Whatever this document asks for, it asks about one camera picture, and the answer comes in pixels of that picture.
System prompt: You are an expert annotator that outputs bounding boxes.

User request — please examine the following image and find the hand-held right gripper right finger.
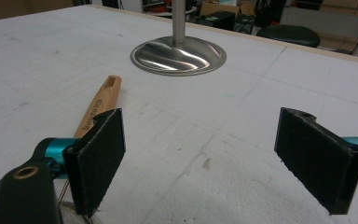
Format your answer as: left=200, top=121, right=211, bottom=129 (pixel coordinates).
left=274, top=106, right=358, bottom=216

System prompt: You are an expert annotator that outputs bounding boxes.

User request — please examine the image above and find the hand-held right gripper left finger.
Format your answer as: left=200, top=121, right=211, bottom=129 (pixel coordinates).
left=43, top=107, right=127, bottom=218

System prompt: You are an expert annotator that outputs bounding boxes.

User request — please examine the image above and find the wooden handled mesh strainer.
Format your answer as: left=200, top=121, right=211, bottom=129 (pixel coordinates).
left=57, top=75, right=123, bottom=224

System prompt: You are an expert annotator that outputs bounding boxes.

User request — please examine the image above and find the black round stool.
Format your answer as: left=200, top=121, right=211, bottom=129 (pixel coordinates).
left=255, top=24, right=322, bottom=49

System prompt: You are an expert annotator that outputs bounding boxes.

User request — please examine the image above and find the shiny metal stand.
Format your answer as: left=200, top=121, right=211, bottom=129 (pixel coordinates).
left=130, top=0, right=227, bottom=77

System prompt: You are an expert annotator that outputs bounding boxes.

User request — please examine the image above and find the black box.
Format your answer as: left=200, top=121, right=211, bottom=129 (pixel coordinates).
left=195, top=10, right=237, bottom=32

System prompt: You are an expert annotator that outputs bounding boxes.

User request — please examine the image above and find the cardboard box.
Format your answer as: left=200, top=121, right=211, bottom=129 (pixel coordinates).
left=200, top=0, right=256, bottom=17

